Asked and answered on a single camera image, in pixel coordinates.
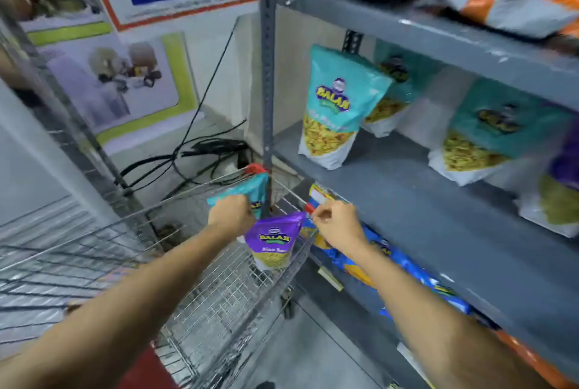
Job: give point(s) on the person's right hand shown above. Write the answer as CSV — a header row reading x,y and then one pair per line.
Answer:
x,y
339,226

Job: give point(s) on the person's left hand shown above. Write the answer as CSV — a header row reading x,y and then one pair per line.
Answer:
x,y
230,217

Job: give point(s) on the grey metal shelf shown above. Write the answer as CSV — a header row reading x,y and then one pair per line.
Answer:
x,y
429,230

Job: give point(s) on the person's left forearm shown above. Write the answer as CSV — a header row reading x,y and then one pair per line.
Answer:
x,y
113,321

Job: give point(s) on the person's right forearm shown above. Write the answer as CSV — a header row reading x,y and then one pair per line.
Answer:
x,y
429,325

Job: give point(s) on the yellow price tag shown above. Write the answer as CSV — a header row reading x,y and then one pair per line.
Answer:
x,y
322,194
414,364
330,278

